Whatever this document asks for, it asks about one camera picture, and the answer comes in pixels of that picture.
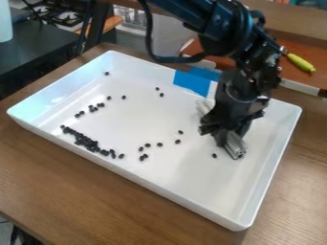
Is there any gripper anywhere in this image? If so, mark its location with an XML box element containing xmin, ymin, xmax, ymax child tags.
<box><xmin>198</xmin><ymin>68</ymin><xmax>281</xmax><ymax>148</ymax></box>

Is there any silver metal bar tool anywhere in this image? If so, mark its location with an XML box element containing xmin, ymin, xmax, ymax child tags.
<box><xmin>194</xmin><ymin>98</ymin><xmax>250</xmax><ymax>161</ymax></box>

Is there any pile of black bits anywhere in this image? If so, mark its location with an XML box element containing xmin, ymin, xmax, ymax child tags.
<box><xmin>58</xmin><ymin>71</ymin><xmax>219</xmax><ymax>163</ymax></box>

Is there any blue tape patch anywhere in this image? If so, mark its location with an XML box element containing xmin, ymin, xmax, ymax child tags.
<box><xmin>171</xmin><ymin>67</ymin><xmax>224</xmax><ymax>99</ymax></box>

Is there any yellow toy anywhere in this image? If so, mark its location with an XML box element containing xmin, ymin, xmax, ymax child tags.
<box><xmin>284</xmin><ymin>53</ymin><xmax>318</xmax><ymax>74</ymax></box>

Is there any white tray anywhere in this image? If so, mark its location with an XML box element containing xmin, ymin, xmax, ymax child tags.
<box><xmin>5</xmin><ymin>50</ymin><xmax>304</xmax><ymax>233</ymax></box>

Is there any toy stove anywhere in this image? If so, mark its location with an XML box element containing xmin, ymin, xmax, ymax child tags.
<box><xmin>23</xmin><ymin>0</ymin><xmax>93</xmax><ymax>29</ymax></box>

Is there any black table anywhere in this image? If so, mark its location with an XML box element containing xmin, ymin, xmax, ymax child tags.
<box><xmin>0</xmin><ymin>20</ymin><xmax>82</xmax><ymax>97</ymax></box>

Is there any white container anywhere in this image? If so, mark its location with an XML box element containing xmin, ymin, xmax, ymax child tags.
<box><xmin>0</xmin><ymin>0</ymin><xmax>14</xmax><ymax>43</ymax></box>

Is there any black cable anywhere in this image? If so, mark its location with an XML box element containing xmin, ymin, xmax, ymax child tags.
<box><xmin>140</xmin><ymin>0</ymin><xmax>208</xmax><ymax>64</ymax></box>

